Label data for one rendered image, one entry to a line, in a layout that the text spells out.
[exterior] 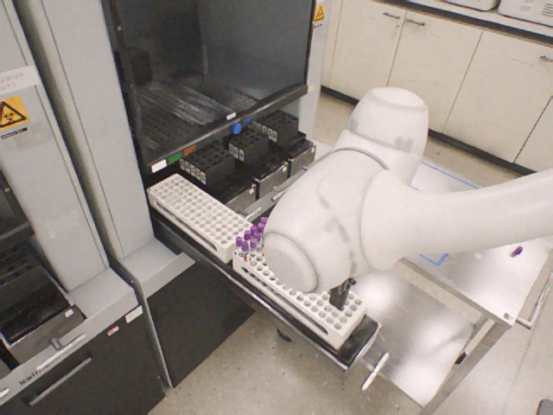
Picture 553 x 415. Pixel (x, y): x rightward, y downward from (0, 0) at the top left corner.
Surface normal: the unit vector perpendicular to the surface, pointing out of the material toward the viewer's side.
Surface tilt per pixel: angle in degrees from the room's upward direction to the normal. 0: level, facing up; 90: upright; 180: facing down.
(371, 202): 36
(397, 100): 6
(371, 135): 86
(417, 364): 0
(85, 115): 90
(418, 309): 0
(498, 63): 90
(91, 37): 90
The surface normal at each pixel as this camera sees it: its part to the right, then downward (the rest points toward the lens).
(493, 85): -0.67, 0.47
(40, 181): 0.76, 0.47
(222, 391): 0.06, -0.74
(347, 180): -0.26, -0.76
